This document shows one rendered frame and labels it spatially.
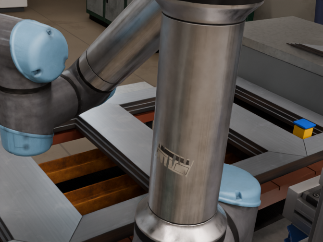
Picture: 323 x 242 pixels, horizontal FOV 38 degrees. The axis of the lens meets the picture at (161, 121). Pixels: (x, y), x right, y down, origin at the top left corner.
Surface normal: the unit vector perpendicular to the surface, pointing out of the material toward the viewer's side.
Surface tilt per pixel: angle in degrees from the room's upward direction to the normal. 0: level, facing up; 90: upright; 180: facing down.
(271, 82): 90
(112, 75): 119
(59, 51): 90
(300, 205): 90
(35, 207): 0
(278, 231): 0
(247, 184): 8
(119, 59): 105
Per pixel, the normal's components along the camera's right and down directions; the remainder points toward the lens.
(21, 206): 0.07, -0.90
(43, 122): 0.80, 0.30
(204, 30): -0.08, 0.43
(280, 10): -0.83, 0.19
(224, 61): 0.51, 0.41
